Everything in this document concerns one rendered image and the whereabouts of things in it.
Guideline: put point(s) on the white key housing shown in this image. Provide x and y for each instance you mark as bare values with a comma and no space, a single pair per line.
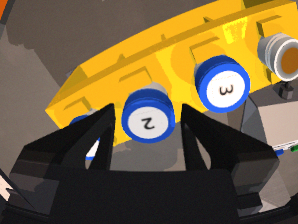
275,118

